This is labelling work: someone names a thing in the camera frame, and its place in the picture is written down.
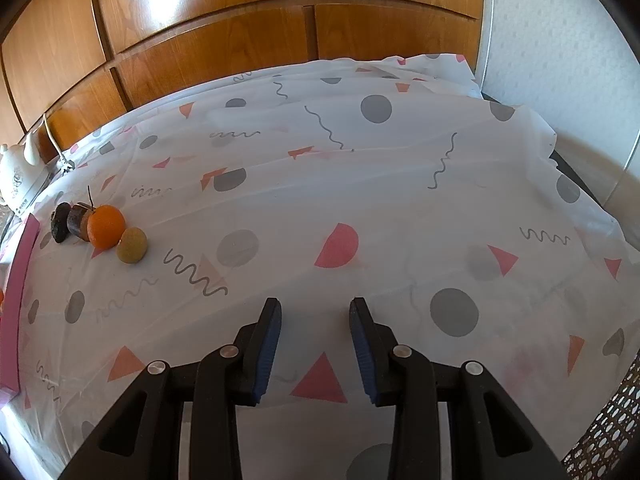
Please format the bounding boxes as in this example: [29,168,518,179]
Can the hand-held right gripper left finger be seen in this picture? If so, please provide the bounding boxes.
[57,297,283,480]

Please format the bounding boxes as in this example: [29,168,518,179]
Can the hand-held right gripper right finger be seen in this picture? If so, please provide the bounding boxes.
[348,296,571,480]

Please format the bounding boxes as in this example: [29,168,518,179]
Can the yellow-brown longan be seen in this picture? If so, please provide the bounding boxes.
[116,226,148,265]

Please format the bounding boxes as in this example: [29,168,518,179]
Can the dark sugarcane piece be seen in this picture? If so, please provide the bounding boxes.
[66,201,96,241]

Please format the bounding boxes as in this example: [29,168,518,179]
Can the dark elongated water chestnut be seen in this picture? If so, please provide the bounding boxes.
[50,202,73,244]

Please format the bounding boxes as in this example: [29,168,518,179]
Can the pink shallow box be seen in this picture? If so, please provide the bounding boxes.
[0,212,41,401]

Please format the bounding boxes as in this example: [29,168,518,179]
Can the large orange with stem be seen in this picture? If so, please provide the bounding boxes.
[86,186,126,250]

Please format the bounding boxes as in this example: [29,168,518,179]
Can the perforated chair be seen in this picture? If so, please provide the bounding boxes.
[560,360,640,480]

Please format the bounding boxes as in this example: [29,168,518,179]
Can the white ceramic electric kettle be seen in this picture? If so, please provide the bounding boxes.
[0,132,53,217]

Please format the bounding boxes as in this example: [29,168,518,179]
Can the wooden wardrobe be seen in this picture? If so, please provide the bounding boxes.
[0,0,486,161]

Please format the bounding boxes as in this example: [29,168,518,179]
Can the white kettle power cord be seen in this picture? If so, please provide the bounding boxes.
[42,112,68,166]

